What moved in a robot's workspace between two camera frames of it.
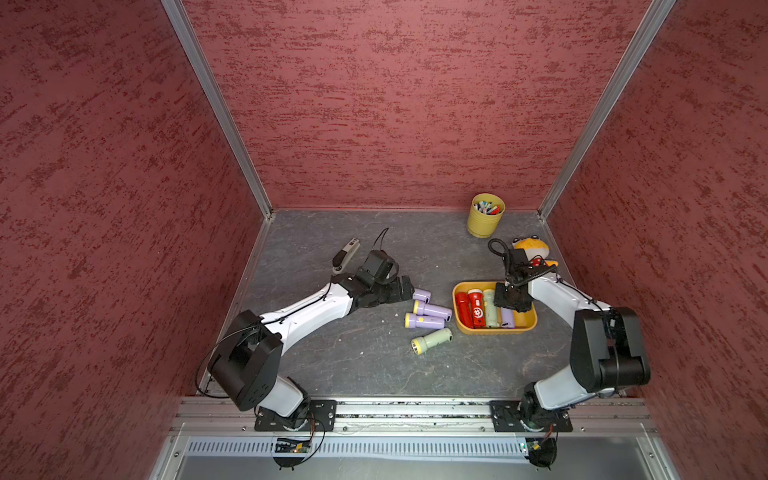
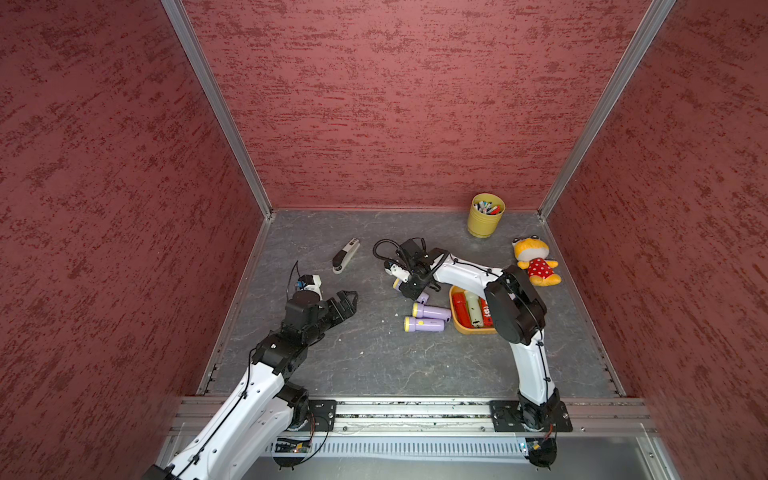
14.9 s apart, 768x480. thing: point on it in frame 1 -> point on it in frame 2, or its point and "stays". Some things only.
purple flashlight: (438, 311) stays
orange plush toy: (536, 251) stays
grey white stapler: (341, 260) stays
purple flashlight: (412, 321) stays
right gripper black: (523, 306) -> (410, 293)
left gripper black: (396, 296) -> (348, 309)
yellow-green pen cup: (485, 215) stays
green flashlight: (420, 344) -> (475, 309)
